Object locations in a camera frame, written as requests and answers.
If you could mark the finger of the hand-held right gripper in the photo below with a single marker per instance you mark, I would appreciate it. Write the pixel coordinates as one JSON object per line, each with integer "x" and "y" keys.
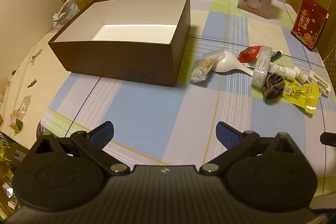
{"x": 328, "y": 138}

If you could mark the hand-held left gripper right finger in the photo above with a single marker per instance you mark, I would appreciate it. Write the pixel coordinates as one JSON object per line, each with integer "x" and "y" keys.
{"x": 227, "y": 134}

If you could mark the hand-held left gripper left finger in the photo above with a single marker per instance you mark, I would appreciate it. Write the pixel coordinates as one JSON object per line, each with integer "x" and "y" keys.
{"x": 102, "y": 132}

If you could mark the yellow snack packet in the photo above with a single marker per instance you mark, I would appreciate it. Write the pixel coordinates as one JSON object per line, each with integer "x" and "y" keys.
{"x": 299, "y": 91}

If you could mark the white plastic clips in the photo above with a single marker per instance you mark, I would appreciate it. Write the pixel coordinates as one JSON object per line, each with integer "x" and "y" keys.
{"x": 319, "y": 81}

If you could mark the small white bottle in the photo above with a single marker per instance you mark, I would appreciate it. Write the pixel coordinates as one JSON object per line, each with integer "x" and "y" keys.
{"x": 301, "y": 75}

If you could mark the bag of cotton swabs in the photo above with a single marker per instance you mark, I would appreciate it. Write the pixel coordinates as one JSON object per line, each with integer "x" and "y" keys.
{"x": 203, "y": 69}

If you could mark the white plastic spoon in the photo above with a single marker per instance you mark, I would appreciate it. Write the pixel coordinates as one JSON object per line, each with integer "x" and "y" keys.
{"x": 224, "y": 64}

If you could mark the brown cardboard box container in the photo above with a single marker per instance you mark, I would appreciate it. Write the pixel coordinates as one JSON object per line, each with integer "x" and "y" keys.
{"x": 118, "y": 61}

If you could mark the clear cotton swab packet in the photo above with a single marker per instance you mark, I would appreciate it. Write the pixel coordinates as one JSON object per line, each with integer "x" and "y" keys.
{"x": 261, "y": 66}

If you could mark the red snack packet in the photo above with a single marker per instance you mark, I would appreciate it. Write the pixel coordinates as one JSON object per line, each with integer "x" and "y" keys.
{"x": 248, "y": 54}

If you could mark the white cream tube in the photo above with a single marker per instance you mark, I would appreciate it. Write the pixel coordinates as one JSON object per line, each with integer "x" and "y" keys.
{"x": 281, "y": 68}

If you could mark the green lip gel tube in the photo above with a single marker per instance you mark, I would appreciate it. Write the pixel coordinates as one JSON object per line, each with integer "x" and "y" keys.
{"x": 276, "y": 54}

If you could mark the checked tablecloth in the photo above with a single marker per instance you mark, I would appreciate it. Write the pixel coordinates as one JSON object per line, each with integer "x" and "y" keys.
{"x": 157, "y": 113}

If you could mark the beige cushioned chair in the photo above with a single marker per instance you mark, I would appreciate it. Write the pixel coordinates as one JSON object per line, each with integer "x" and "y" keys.
{"x": 331, "y": 61}

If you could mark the cream floral cloth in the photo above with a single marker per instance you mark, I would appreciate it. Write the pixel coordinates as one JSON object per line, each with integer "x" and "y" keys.
{"x": 23, "y": 82}

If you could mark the pile of boxes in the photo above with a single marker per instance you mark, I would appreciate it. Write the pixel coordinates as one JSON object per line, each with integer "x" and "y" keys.
{"x": 8, "y": 158}

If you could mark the red gift box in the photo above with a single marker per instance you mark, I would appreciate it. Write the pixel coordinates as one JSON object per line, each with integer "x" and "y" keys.
{"x": 308, "y": 22}

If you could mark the white plastic bag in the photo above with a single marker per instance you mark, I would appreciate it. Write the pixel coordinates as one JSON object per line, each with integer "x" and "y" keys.
{"x": 64, "y": 12}

